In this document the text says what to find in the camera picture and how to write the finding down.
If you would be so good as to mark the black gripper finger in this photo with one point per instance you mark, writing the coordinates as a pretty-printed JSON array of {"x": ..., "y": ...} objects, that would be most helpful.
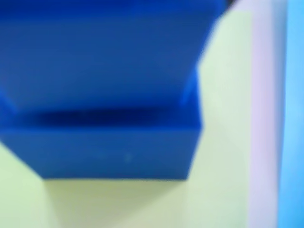
[{"x": 231, "y": 2}]

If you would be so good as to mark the medium blue cube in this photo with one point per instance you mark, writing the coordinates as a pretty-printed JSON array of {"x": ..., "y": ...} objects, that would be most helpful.
[{"x": 95, "y": 59}]

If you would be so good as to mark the large blue cube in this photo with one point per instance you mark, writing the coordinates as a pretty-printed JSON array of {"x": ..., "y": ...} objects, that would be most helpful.
[{"x": 107, "y": 154}]

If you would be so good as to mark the blue paper square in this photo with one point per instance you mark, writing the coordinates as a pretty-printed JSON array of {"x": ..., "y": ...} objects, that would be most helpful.
[{"x": 293, "y": 95}]

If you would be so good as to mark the green paper square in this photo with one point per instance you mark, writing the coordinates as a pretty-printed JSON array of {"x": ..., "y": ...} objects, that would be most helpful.
[{"x": 225, "y": 118}]

